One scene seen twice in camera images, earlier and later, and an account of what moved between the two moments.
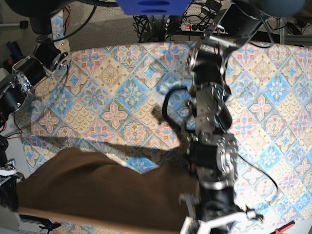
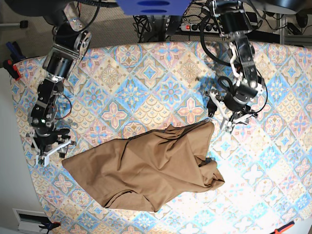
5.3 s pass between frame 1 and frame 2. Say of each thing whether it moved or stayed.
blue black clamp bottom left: stayed
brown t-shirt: moved
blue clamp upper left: stayed
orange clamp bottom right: stayed
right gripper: moved
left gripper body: moved
